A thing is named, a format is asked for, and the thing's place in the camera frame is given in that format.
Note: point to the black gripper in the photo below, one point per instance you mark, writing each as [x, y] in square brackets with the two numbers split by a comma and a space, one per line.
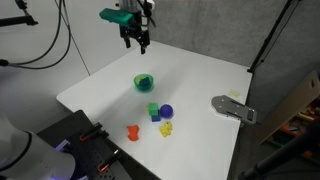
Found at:
[135, 28]

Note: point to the orange toy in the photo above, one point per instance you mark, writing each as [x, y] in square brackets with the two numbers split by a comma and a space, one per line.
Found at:
[133, 133]

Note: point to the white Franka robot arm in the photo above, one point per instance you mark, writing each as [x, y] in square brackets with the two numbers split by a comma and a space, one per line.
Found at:
[36, 156]

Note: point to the green bowl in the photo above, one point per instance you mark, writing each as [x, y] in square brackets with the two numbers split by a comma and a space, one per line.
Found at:
[144, 88]

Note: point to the yellow spiky toy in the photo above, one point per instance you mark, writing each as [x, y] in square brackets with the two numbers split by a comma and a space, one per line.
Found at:
[147, 107]

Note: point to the yellow animal toy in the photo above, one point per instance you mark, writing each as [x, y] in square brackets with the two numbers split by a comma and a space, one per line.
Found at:
[166, 129]

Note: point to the colourful toy box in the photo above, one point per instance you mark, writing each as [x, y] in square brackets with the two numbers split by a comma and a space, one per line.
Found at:
[301, 128]

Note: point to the lime green cube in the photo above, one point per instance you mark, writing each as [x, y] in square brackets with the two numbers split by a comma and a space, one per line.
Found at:
[139, 79]

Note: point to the dark blue block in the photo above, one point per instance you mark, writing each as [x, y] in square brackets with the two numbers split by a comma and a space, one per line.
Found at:
[145, 83]

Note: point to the purple ball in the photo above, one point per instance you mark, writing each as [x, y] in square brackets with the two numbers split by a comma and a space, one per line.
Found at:
[166, 111]

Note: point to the black and red clamp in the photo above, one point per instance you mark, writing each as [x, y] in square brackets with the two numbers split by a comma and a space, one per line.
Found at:
[109, 160]
[91, 132]

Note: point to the pale yellow sticker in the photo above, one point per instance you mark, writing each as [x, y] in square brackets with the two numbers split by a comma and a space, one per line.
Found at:
[234, 94]

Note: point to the black tripod pole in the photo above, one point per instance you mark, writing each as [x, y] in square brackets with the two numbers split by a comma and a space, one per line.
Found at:
[270, 35]

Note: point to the brown cardboard board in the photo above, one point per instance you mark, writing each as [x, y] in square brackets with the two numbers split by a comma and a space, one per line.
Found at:
[293, 100]

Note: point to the thick black tripod leg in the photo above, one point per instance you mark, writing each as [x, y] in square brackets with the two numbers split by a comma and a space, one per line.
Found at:
[283, 153]

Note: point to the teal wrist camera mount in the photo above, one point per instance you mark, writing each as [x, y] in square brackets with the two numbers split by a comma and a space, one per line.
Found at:
[115, 16]

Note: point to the grey metal bracket plate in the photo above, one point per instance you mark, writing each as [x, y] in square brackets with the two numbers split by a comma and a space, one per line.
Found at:
[233, 108]

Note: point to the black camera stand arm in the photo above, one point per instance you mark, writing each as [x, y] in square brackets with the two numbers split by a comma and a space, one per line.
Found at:
[16, 21]

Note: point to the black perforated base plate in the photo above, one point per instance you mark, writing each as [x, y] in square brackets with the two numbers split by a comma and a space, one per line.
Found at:
[83, 156]

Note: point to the purple lit bracket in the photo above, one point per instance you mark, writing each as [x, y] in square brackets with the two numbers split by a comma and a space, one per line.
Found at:
[63, 146]

